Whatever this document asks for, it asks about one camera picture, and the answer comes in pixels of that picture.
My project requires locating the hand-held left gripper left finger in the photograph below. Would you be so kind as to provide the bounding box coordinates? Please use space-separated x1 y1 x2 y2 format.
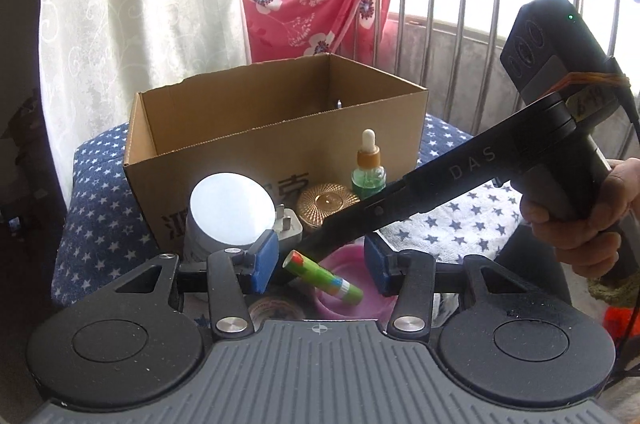
102 229 280 338

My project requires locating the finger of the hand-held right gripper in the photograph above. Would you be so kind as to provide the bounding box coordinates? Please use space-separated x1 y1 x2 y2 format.
295 180 408 266

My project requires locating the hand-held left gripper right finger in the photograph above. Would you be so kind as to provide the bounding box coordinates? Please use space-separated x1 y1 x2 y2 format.
363 234 539 339

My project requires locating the gold lid black jar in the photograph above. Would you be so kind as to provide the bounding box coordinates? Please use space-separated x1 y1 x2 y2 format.
295 183 361 233

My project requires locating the green glue stick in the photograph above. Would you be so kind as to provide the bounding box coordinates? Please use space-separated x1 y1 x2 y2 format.
283 249 363 303

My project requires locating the green glass dropper bottle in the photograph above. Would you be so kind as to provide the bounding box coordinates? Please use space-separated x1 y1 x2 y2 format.
351 129 387 200

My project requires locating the brown cardboard box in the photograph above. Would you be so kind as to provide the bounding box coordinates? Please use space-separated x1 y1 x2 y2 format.
123 52 430 256

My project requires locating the person's right hand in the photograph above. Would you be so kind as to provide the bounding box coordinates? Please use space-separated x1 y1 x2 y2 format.
519 158 640 281

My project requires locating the pink plastic bowl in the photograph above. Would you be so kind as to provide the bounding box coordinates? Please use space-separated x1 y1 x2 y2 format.
312 243 402 321

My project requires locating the white plug charger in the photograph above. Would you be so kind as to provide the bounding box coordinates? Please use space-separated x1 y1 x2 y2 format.
273 203 305 246

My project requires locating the tape roll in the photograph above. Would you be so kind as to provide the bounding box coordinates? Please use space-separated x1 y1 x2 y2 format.
248 296 307 323

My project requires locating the white plastic pill bottle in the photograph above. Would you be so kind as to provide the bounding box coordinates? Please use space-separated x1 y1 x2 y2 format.
182 172 277 266

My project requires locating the blue star blanket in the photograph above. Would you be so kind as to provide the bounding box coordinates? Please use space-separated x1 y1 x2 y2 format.
50 113 477 311

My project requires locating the white patterned curtain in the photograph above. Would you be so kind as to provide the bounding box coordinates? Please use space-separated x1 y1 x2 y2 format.
39 0 252 205

